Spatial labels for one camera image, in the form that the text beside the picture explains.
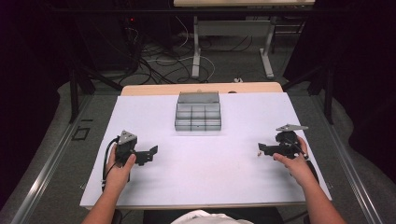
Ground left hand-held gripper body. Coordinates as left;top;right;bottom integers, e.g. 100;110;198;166
114;130;139;166

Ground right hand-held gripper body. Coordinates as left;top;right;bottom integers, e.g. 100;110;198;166
275;123;310;161

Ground person's right hand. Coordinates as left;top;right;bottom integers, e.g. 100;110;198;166
272;135;316;189

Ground person's left hand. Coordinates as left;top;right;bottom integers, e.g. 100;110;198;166
105;151;137;192

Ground white table mat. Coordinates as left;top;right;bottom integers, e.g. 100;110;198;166
79;91;332;209

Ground clear tiered plastic organizer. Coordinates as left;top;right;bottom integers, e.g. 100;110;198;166
174;91;222;133

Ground black metal stand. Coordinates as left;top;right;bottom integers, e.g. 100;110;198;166
280;60;336;126
68;60;124;124

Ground wooden table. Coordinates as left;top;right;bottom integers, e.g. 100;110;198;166
79;81;332;210

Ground person's white shirt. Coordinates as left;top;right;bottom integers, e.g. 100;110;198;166
170;209;255;224

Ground dark computer tower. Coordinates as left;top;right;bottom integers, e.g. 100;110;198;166
73;13;141;72

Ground desk with white legs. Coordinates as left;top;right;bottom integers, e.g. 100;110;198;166
173;0;317;80

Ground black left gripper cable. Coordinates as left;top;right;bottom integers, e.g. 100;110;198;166
100;135;121;192

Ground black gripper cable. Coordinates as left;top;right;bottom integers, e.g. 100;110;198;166
305;159;320;185
100;135;121;192

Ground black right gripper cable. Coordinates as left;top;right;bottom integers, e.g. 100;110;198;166
305;159;320;185

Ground metal floor rail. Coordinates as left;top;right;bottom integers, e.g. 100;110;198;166
311;94;385;224
8;94;95;224

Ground black floor cables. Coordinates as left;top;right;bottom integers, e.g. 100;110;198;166
118;18;254;87

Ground white floor cable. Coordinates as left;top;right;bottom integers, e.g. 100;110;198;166
146;15;217;82

